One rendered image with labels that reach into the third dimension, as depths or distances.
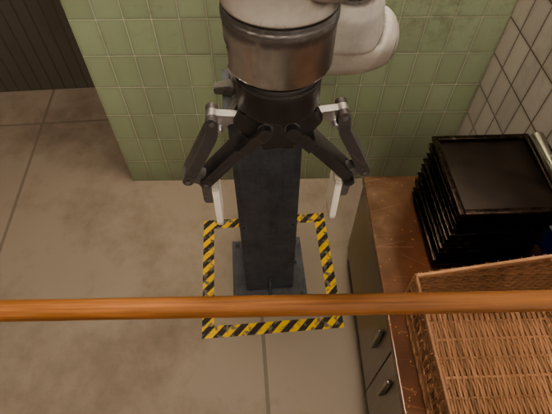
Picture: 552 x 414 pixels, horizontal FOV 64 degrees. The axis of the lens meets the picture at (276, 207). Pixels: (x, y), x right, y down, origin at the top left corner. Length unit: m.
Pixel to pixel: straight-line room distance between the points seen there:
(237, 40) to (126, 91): 1.67
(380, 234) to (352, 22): 0.70
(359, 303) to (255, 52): 0.39
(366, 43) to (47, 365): 1.67
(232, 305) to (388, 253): 0.87
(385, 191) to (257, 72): 1.25
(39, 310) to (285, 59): 0.50
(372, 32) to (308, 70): 0.71
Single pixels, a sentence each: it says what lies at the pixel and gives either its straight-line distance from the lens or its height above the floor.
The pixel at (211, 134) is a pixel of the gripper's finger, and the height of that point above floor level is 1.47.
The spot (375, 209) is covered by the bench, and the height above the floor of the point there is 0.58.
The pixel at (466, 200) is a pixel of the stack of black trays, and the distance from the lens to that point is 1.25.
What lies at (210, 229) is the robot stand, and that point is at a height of 0.00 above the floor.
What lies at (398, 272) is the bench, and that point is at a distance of 1.39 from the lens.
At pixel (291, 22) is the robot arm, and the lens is 0.32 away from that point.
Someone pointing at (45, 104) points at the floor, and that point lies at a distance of 3.06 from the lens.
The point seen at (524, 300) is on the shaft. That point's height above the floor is 1.21.
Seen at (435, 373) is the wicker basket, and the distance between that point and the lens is 1.16.
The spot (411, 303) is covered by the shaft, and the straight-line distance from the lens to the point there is 0.64.
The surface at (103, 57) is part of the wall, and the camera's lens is 1.92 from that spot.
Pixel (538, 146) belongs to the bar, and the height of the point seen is 1.17.
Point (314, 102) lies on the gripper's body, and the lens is 0.39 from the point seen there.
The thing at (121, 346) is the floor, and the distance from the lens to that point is 1.97.
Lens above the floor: 1.76
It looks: 53 degrees down
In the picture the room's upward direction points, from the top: straight up
